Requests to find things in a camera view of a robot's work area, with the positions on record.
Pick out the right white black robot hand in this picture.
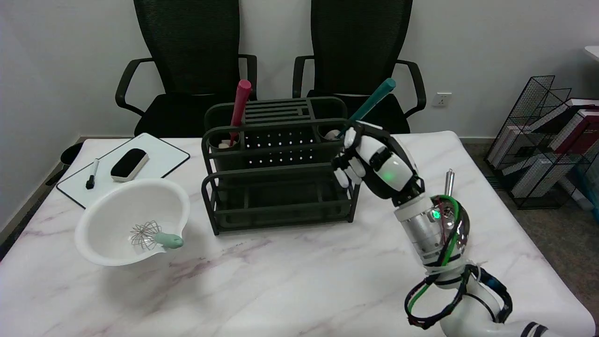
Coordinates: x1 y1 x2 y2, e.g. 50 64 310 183
331 121 424 206

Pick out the teal handled sponge brush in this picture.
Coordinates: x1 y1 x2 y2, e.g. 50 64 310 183
325 78 397 141

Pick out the shiny steel ladle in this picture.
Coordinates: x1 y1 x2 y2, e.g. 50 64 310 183
435 169 470 261

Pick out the dark green dish rack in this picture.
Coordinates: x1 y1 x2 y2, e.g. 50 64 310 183
201 96 362 236

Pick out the black mesh office chair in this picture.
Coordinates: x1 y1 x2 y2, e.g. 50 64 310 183
115 0 258 138
292 0 427 135

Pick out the white book stack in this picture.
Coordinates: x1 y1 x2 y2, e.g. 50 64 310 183
510 157 555 198

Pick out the black book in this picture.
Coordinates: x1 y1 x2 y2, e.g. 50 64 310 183
526 105 585 136

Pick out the maroon book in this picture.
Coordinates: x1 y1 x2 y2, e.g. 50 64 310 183
550 109 599 156

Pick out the small white whiteboard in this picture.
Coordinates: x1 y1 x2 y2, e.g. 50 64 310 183
56 132 191 209

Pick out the black whiteboard eraser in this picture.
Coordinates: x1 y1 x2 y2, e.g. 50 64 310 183
110 148 150 183

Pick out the white plastic mixing bowl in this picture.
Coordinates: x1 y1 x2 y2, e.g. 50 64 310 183
74 178 191 267

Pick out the black whiteboard marker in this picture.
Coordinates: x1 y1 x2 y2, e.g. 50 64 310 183
86 159 100 190

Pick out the green robot cable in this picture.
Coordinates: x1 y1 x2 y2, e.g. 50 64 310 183
407 194 461 314

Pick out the black wire book rack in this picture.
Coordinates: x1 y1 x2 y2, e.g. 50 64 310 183
484 75 599 210

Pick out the red handled sponge brush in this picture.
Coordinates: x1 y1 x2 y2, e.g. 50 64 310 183
218 80 252 149

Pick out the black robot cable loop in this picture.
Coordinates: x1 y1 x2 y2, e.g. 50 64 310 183
405 264 513 330

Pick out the wire whisk mint handle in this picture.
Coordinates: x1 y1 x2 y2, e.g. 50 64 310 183
130 221 184 249

